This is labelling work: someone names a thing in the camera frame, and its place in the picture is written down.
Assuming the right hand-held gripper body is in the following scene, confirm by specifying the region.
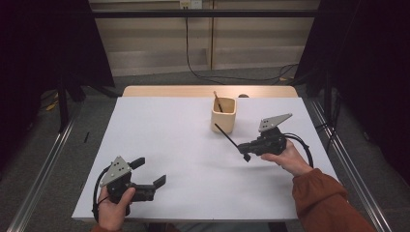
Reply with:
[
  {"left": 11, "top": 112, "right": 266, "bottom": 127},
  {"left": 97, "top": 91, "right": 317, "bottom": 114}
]
[{"left": 254, "top": 113, "right": 294, "bottom": 157}]

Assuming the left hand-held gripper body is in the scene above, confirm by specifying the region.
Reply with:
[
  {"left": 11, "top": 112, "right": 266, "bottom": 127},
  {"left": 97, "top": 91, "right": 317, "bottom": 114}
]
[{"left": 99, "top": 156, "right": 157, "bottom": 217}]

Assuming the black pen with square cap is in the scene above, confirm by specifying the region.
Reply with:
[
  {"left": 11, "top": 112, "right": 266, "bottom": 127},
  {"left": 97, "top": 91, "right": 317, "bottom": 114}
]
[{"left": 214, "top": 123, "right": 251, "bottom": 162}]

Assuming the beige square pen holder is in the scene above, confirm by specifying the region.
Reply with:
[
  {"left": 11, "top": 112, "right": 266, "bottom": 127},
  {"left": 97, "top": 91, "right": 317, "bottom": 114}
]
[{"left": 210, "top": 97, "right": 238, "bottom": 134}]

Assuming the black pencil with orange end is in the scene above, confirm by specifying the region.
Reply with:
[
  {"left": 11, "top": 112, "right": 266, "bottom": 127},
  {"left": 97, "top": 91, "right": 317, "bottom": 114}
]
[{"left": 213, "top": 91, "right": 224, "bottom": 113}]

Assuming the person's right hand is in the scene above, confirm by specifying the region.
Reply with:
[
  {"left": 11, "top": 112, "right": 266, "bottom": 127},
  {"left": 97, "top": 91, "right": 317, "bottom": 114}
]
[{"left": 260, "top": 139, "right": 314, "bottom": 178}]

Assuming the person's left hand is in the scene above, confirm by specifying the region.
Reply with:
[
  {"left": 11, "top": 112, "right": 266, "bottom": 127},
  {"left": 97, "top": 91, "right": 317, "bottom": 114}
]
[{"left": 97, "top": 187, "right": 136, "bottom": 232}]

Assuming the white table cover board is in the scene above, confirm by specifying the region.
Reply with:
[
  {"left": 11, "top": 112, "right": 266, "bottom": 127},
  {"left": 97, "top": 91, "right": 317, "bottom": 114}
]
[{"left": 71, "top": 96, "right": 356, "bottom": 223}]

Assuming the black metal stand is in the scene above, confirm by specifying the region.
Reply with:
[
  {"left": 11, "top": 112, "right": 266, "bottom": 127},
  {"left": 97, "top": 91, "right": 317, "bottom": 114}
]
[
  {"left": 57, "top": 75, "right": 71, "bottom": 133},
  {"left": 323, "top": 69, "right": 333, "bottom": 125}
]

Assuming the black curtain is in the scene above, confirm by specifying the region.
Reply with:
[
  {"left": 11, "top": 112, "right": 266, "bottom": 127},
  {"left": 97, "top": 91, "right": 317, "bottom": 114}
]
[
  {"left": 0, "top": 0, "right": 115, "bottom": 168},
  {"left": 294, "top": 0, "right": 410, "bottom": 185}
]

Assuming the left hand-held gripper black cable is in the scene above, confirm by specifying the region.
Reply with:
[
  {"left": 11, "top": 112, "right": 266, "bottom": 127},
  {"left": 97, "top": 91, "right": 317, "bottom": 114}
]
[{"left": 91, "top": 165, "right": 112, "bottom": 223}]

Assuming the hand-held gripper black cable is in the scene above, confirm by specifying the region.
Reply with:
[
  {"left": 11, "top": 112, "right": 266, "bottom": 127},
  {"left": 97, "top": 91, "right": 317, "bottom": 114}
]
[
  {"left": 91, "top": 165, "right": 112, "bottom": 223},
  {"left": 283, "top": 132, "right": 314, "bottom": 168}
]

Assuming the right hand-held gripper black cable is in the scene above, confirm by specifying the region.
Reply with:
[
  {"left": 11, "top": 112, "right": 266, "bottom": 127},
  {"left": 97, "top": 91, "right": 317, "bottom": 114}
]
[{"left": 283, "top": 132, "right": 314, "bottom": 168}]

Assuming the aluminium floor rail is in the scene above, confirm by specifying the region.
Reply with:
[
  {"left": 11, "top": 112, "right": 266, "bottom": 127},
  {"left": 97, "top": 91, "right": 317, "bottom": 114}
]
[
  {"left": 308, "top": 98, "right": 393, "bottom": 232},
  {"left": 6, "top": 105, "right": 83, "bottom": 232}
]

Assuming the black wall cable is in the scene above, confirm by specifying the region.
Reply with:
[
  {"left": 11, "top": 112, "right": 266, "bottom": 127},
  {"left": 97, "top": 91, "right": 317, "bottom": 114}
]
[{"left": 184, "top": 8, "right": 299, "bottom": 85}]

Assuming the yellow floor cable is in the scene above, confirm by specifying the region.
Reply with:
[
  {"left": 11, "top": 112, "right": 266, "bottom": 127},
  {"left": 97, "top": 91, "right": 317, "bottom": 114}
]
[{"left": 44, "top": 93, "right": 61, "bottom": 112}]

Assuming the black horizontal frame bar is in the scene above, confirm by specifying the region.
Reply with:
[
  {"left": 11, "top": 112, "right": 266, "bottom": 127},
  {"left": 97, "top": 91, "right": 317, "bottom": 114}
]
[{"left": 91, "top": 9, "right": 320, "bottom": 18}]

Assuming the white wall socket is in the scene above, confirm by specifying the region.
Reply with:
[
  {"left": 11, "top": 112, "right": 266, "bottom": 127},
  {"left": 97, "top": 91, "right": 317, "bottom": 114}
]
[{"left": 179, "top": 0, "right": 203, "bottom": 10}]

